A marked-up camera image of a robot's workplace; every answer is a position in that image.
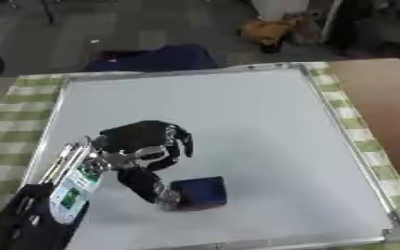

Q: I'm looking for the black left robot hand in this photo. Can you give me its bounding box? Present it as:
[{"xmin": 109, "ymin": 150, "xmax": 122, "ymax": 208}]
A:
[{"xmin": 91, "ymin": 119, "xmax": 197, "ymax": 212}]

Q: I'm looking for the white whiteboard with metal frame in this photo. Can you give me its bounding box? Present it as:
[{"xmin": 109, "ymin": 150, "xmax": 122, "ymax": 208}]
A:
[{"xmin": 17, "ymin": 62, "xmax": 400, "ymax": 250}]

